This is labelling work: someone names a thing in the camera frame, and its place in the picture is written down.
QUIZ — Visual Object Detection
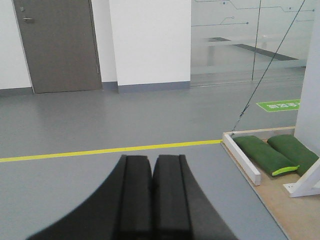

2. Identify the green sandbag one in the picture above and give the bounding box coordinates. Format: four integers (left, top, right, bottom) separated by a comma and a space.
233, 135, 300, 177
267, 134, 319, 177

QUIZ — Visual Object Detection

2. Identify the black guy rope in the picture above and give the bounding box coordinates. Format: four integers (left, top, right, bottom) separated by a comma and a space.
231, 0, 306, 137

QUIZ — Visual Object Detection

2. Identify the frosted glass partition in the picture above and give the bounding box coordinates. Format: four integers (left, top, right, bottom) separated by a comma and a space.
191, 0, 317, 87

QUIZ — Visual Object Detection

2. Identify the white diagonal brace beam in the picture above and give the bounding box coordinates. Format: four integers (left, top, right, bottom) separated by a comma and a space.
283, 159, 320, 198

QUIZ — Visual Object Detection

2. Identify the yellow floor tape line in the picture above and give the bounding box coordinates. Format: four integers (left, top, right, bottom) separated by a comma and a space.
0, 139, 223, 163

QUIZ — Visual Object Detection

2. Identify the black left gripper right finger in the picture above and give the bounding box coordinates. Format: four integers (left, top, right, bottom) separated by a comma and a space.
153, 154, 237, 240

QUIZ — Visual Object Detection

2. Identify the green floor sign sticker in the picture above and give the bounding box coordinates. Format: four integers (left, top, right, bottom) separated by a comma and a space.
256, 99, 300, 113

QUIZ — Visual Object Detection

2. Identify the green sandbag right one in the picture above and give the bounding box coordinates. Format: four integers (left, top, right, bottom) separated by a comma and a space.
267, 134, 319, 177

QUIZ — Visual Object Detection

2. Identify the grey brown room door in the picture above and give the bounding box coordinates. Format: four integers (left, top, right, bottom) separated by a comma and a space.
13, 0, 102, 94

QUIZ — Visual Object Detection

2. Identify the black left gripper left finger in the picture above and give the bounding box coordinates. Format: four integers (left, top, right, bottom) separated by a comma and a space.
29, 155, 153, 240

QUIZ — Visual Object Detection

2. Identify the green sandbag left one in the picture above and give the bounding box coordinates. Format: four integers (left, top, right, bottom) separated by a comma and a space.
233, 135, 300, 177

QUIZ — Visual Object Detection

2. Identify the white wooden edge beam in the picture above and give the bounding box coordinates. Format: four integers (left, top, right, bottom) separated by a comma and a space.
222, 132, 262, 186

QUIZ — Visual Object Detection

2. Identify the plywood platform base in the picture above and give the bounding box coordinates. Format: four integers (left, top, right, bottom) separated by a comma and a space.
225, 126, 320, 240

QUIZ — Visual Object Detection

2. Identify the white wall panel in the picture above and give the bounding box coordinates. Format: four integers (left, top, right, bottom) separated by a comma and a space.
294, 1, 320, 155

